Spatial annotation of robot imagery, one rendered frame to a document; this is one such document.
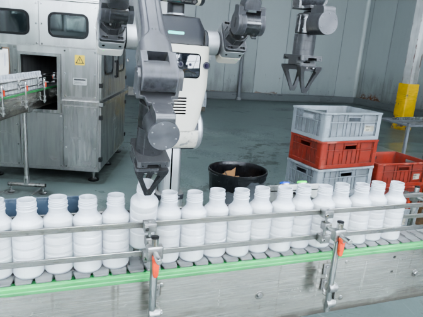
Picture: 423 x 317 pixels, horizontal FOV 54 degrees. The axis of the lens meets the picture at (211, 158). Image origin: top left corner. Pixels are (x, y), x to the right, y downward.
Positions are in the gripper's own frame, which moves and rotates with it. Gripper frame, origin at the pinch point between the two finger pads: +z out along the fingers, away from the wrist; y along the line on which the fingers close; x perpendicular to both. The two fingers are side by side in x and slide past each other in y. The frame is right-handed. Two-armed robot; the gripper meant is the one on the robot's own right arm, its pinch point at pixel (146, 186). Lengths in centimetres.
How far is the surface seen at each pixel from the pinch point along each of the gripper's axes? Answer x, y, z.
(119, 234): -5.5, 3.0, 10.0
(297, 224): 39.3, 2.6, 11.7
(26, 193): -49, -294, 203
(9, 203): -33, -53, 41
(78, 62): 2, -358, 89
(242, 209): 22.9, 2.2, 6.2
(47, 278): -20.0, 5.9, 18.0
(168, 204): 5.3, 0.4, 4.7
